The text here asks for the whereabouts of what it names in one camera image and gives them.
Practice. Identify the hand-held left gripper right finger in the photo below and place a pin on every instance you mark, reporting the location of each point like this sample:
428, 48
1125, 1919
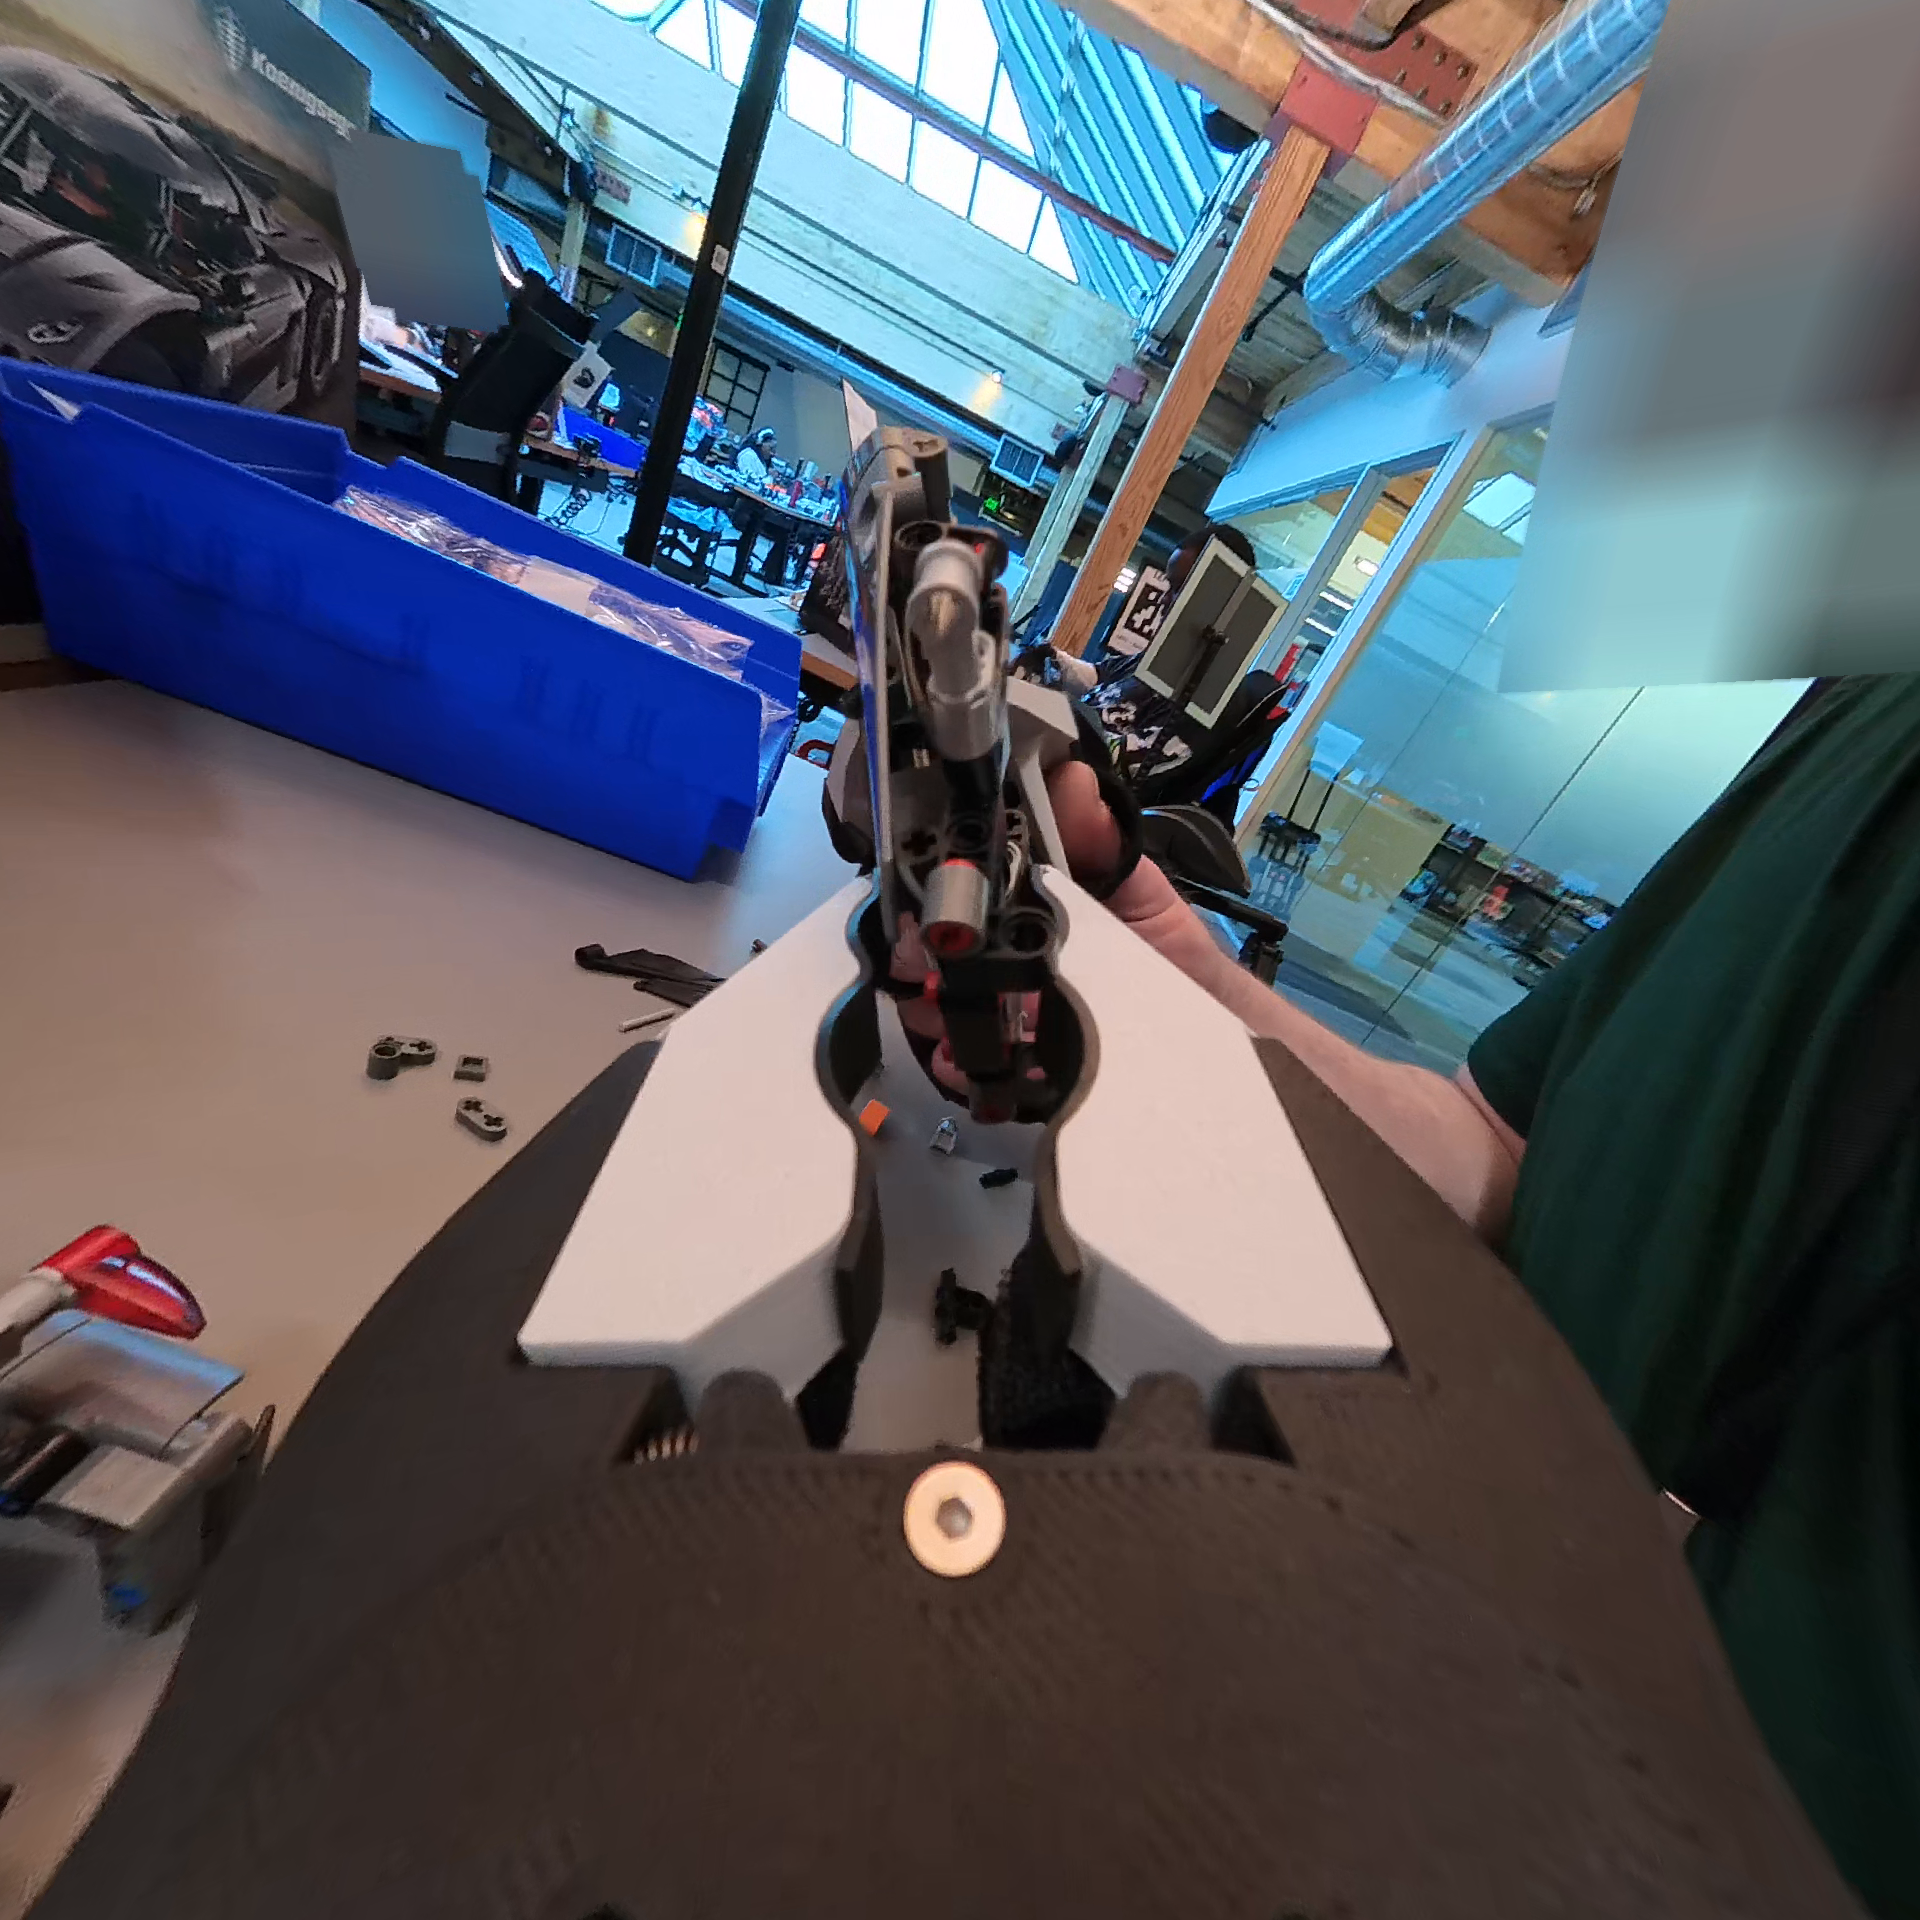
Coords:
1231, 1200

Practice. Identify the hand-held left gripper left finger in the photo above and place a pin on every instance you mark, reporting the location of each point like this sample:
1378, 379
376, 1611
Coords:
705, 1200

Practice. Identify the small lego gearbox assembly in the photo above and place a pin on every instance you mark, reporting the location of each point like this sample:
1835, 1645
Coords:
952, 631

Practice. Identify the dark grey two-hole lego piece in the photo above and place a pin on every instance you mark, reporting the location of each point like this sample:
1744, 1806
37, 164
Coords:
482, 1119

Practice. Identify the dark grey angled lego connector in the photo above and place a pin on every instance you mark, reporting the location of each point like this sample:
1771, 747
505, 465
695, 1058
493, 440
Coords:
401, 1057

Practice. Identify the large lego car chassis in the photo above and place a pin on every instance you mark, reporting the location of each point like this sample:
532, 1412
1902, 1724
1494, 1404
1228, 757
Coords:
105, 1424

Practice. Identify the person's right hand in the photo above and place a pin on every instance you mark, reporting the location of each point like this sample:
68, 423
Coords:
1154, 914

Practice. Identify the black office chair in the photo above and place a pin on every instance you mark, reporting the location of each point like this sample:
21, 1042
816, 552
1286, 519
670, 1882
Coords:
502, 375
1201, 841

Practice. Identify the clear plastic bags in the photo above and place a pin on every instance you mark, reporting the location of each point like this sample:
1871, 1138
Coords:
600, 601

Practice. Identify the person's green shirt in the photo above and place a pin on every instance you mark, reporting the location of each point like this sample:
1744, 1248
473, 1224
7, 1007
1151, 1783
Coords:
1724, 1200

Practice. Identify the black pole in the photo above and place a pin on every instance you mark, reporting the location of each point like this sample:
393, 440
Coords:
713, 271

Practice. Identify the blue plastic bin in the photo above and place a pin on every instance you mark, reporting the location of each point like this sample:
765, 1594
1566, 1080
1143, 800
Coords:
374, 644

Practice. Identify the black box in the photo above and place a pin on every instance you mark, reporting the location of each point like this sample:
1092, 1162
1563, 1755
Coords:
151, 225

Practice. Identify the wooden post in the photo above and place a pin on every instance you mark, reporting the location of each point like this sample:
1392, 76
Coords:
1201, 375

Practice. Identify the metal ventilation duct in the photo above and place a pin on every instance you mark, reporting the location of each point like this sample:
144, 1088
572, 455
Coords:
1470, 151

